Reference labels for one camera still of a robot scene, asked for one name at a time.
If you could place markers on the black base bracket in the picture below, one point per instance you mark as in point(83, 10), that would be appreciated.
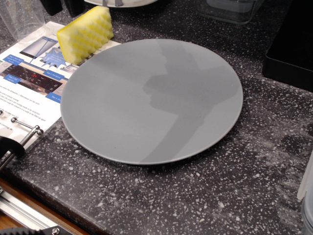
point(56, 230)

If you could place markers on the laminated instruction sheet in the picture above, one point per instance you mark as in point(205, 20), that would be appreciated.
point(32, 79)

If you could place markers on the white plate with cutlery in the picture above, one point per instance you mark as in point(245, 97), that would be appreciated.
point(122, 3)

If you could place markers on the metal screw clamp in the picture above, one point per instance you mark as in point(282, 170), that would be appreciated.
point(9, 148)

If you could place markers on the clear glass container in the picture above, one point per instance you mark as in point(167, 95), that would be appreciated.
point(231, 11)

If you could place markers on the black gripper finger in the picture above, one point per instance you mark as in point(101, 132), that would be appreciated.
point(75, 7)
point(54, 7)

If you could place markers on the translucent plastic container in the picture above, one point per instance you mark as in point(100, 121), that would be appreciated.
point(305, 193)

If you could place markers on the aluminium rail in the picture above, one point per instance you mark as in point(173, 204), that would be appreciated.
point(22, 213)

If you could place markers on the black tray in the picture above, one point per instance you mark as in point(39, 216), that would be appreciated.
point(290, 57)

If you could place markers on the grey round plate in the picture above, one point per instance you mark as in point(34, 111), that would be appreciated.
point(151, 101)

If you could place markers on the clear plastic bag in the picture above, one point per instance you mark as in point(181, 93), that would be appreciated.
point(23, 18)

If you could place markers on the yellow foam sponge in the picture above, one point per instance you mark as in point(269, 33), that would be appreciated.
point(84, 35)

